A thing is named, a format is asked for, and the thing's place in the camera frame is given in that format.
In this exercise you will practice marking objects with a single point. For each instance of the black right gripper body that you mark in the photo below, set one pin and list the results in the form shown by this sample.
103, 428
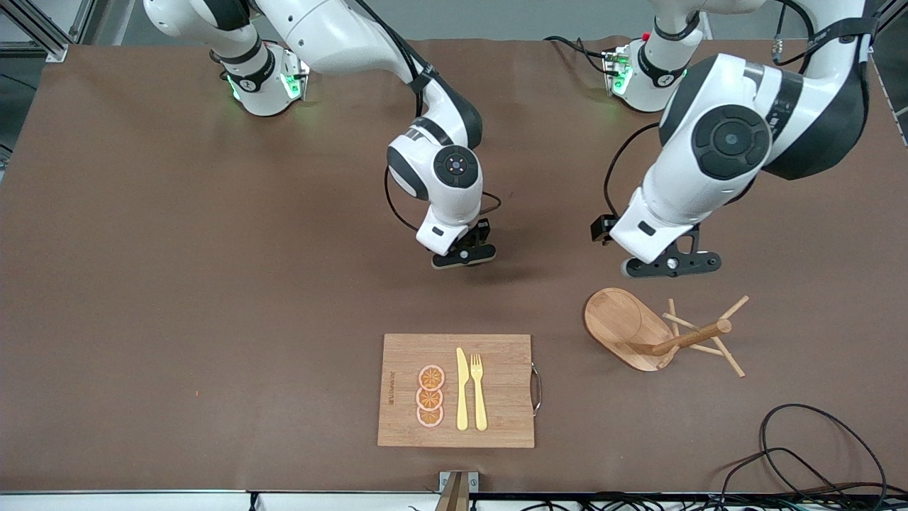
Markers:
482, 231

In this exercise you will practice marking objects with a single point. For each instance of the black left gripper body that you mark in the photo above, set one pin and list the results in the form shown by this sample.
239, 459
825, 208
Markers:
604, 227

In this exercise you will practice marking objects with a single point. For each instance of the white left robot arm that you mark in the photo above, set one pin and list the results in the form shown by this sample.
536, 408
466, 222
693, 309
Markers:
681, 177

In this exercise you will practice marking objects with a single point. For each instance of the wooden mug rack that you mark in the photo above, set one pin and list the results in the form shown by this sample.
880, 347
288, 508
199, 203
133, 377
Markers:
621, 323

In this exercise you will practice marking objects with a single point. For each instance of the orange slice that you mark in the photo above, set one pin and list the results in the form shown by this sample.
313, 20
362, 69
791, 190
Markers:
429, 399
431, 377

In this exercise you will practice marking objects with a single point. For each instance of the yellow plastic knife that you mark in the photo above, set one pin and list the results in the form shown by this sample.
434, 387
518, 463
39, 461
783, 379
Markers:
462, 397

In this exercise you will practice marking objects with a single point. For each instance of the wooden cutting board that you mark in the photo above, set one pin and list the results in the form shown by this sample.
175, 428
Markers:
504, 397

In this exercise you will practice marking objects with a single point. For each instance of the yellow plastic fork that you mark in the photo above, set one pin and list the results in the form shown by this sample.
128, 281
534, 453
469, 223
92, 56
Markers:
479, 404

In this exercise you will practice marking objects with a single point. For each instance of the brown table cover sheet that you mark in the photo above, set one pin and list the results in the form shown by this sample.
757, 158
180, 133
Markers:
284, 319

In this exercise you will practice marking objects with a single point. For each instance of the metal mounting bracket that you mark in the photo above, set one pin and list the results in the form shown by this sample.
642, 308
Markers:
474, 482

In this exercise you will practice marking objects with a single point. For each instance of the metal camera stand post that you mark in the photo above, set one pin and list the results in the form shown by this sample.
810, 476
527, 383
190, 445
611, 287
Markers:
454, 497

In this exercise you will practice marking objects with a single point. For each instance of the aluminium frame profile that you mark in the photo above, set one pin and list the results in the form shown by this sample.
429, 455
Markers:
895, 7
53, 50

